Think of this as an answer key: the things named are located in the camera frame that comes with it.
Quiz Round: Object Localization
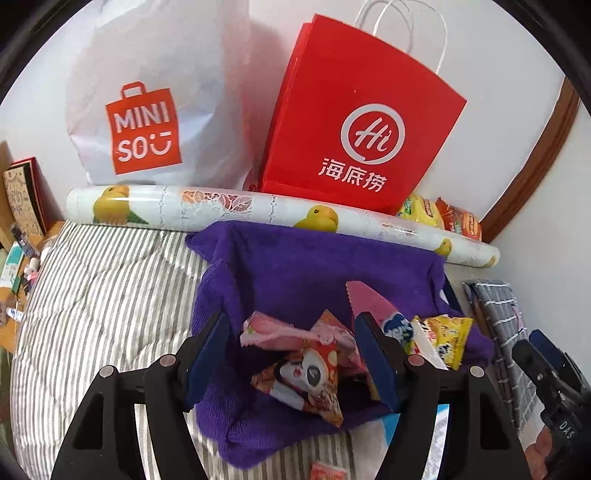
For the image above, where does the red panda print snack packet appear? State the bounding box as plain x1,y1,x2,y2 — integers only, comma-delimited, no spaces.
250,333,345,428

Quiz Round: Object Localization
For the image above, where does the red paper bag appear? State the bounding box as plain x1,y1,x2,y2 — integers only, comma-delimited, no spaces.
255,0,468,214

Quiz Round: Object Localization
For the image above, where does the white plastic bag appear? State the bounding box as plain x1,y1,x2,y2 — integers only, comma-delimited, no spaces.
64,0,256,186

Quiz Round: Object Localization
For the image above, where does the person's right hand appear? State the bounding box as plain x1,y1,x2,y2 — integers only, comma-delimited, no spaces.
527,427,556,468

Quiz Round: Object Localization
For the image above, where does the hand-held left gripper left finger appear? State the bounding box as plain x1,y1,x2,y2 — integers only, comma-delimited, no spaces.
51,311,232,480

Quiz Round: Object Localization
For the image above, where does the red patterned triangular snack packet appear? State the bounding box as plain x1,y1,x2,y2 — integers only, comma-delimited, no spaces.
308,309,366,372

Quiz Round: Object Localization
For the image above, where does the pink peach print snack packet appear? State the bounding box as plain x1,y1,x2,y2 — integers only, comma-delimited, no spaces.
239,311,297,348

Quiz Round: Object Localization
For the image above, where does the orange chips bag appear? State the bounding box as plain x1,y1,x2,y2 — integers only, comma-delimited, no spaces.
435,196,484,241

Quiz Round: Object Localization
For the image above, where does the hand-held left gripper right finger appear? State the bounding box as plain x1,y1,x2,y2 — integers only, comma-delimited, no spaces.
353,311,532,480

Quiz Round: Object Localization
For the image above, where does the small red snack packet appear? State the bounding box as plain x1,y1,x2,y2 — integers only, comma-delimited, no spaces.
309,462,348,480

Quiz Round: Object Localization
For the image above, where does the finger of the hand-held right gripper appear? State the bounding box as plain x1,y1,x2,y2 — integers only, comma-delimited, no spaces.
530,329,583,394
512,338,563,412

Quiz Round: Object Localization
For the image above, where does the yellow chips bag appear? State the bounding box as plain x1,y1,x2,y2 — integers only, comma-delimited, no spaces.
397,193,443,228

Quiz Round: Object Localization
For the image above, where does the brown wooden frame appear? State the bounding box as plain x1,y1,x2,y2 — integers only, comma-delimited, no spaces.
479,76,581,243

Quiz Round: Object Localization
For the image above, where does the grey plaid cloth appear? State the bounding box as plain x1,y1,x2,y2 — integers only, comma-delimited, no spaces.
462,278,552,432

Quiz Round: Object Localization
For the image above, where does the yellow snack packet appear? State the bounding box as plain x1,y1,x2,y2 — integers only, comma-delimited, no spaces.
412,314,474,371

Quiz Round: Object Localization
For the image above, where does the green and white box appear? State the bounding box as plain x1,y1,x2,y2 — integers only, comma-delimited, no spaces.
0,244,25,288

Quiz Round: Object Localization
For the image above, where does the purple towel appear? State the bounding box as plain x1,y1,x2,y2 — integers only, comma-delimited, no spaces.
185,220,496,467

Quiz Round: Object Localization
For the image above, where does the fruit print tablecloth roll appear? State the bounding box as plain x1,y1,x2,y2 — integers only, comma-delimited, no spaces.
65,184,502,269

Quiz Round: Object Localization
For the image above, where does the striped bed sheet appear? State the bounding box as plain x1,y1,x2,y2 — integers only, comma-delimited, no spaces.
11,219,393,480

